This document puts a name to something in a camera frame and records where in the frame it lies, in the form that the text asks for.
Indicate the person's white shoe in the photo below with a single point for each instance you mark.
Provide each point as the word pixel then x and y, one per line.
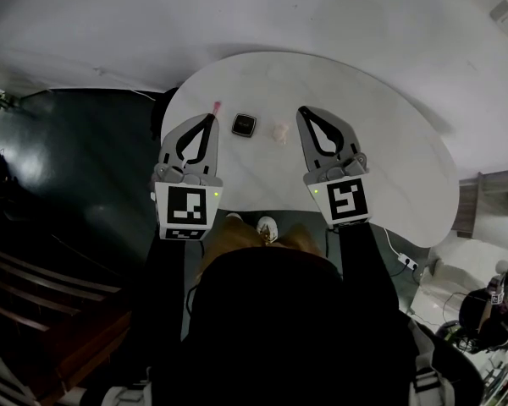
pixel 266 228
pixel 235 217

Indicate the person's white left shoe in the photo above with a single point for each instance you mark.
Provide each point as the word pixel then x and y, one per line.
pixel 235 217

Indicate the pink pen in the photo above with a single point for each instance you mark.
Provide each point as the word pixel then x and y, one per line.
pixel 217 108

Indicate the wooden shelf unit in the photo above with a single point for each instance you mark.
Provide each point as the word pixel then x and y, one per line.
pixel 487 205

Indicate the white power strip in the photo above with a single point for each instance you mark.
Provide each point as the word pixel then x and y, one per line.
pixel 407 261

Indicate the dark wooden staircase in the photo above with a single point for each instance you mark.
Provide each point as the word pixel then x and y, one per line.
pixel 46 303

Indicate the white curved table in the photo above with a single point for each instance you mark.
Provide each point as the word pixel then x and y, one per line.
pixel 271 184

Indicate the person's left leg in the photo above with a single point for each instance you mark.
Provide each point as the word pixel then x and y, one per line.
pixel 228 239

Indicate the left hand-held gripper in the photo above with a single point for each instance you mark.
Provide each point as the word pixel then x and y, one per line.
pixel 188 210

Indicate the small black square device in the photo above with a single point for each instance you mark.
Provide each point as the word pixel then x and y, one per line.
pixel 244 125

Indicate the person's right leg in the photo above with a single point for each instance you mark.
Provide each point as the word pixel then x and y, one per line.
pixel 300 239

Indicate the person's left forearm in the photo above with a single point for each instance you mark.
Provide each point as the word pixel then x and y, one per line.
pixel 165 273

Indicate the person's right forearm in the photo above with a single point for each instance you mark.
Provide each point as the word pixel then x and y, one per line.
pixel 364 264

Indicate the person's white right shoe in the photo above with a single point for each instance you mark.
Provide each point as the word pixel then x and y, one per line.
pixel 266 228

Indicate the small white object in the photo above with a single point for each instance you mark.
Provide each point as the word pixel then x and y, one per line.
pixel 281 132

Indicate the person's black-clothed torso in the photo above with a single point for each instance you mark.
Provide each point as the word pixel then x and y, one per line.
pixel 288 332

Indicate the person's leg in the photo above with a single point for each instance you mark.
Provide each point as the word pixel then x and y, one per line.
pixel 228 239
pixel 300 239

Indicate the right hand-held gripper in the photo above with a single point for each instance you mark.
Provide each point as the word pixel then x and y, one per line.
pixel 347 201

